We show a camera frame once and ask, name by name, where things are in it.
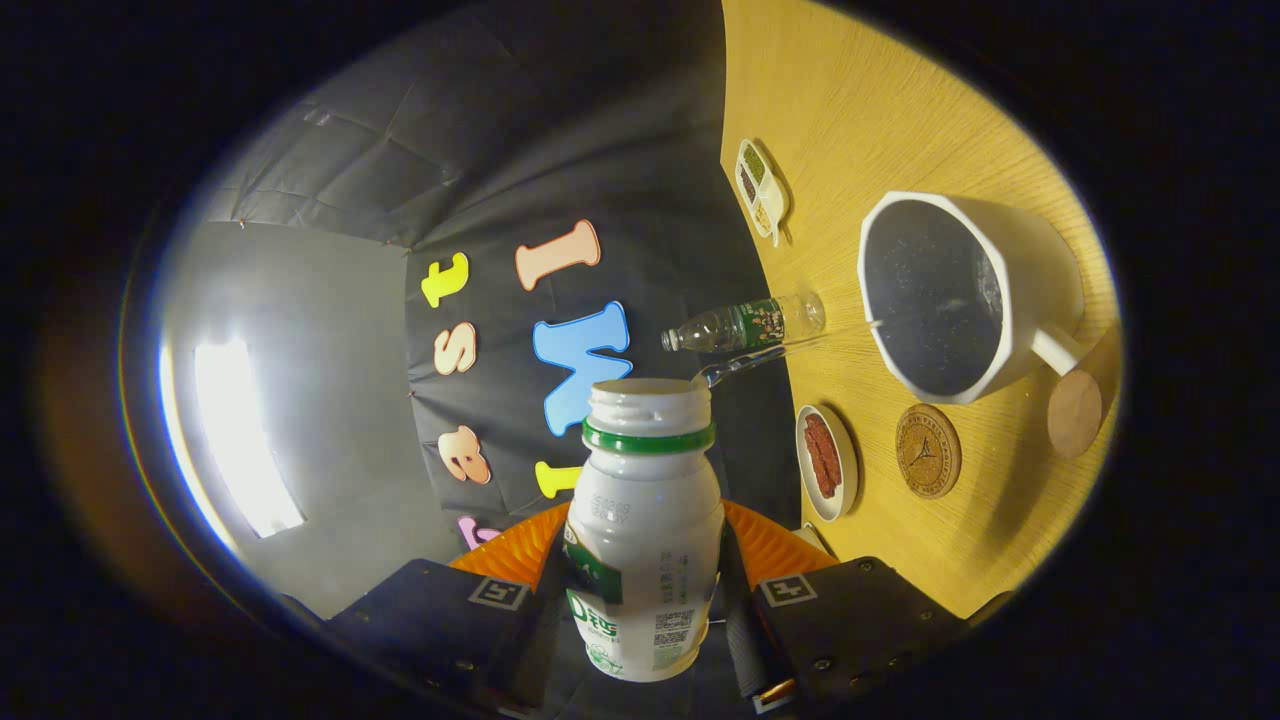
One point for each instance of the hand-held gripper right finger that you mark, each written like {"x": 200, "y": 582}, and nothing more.
{"x": 745, "y": 640}

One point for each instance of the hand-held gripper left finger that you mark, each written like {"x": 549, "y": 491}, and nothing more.
{"x": 430, "y": 625}

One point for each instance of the white juice bottle green label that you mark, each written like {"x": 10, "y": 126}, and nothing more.
{"x": 650, "y": 520}

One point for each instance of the round cork coaster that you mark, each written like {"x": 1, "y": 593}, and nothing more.
{"x": 928, "y": 450}

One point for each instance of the clear plastic water bottle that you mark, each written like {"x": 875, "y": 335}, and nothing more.
{"x": 750, "y": 322}

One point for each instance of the white round plate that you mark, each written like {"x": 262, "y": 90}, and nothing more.
{"x": 835, "y": 508}

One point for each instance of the red meat slice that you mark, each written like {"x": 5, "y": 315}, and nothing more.
{"x": 826, "y": 440}
{"x": 820, "y": 475}

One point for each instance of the white divided dish with beans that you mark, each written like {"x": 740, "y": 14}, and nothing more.
{"x": 775, "y": 205}

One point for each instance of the black backdrop cloth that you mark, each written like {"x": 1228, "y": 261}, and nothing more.
{"x": 500, "y": 150}

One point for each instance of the wooden table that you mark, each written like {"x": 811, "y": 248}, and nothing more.
{"x": 880, "y": 100}

